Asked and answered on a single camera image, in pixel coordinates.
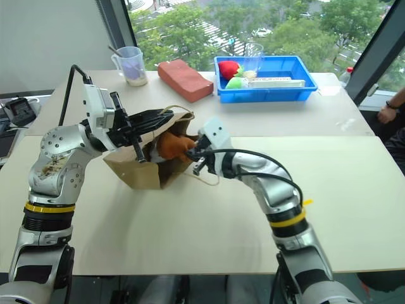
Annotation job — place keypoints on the orange plush toy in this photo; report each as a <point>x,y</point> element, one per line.
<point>172,145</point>

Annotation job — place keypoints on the dark window pillar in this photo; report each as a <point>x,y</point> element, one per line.
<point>376,50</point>

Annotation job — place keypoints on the bystander's dark trousers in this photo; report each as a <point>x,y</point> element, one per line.
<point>395,145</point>

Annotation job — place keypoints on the red brick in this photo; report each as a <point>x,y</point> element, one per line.
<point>185,79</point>

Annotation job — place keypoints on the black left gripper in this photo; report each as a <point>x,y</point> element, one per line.
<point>121,133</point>

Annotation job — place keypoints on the bystander's forearm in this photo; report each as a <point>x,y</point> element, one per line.
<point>399,99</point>

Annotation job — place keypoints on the blue plastic bin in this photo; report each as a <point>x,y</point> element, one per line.
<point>265,93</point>

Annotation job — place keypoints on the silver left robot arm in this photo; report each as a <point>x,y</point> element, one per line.
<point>53,164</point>

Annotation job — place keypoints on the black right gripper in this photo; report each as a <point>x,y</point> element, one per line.
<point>207,158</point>

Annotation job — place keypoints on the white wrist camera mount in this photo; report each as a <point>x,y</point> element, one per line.
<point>216,134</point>
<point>91,104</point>

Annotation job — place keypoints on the green plush toy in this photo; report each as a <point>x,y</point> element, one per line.
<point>235,83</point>

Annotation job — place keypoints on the grey window frame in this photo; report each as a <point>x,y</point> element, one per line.
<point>115,28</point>

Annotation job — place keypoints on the bystander's bare hand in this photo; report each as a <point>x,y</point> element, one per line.
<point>386,114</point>

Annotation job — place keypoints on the white flat box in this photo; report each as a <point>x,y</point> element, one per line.
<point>278,83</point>

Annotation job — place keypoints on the black wristwatch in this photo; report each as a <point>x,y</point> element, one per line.
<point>392,105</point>

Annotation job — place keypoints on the black electronic device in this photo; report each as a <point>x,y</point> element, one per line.
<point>22,111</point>

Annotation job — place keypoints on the red strawberry plush toy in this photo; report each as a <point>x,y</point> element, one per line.
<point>228,69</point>

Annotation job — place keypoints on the plastic bottle with red cap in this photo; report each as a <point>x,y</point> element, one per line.
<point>345,77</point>

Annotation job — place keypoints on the stirring stick in cup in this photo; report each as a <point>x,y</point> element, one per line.
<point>114,51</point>

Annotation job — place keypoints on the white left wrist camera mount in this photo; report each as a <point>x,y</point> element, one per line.
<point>91,104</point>

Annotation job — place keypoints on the brown paper bag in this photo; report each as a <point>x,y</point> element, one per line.
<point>139,174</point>

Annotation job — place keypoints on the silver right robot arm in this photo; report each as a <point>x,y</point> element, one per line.
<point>275,190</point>

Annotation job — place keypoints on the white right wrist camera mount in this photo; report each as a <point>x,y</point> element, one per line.
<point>216,134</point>

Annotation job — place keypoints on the dark tablet screen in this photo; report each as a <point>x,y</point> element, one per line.
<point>8,144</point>

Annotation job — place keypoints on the clear plastic measuring cup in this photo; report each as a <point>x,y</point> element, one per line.
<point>134,68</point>

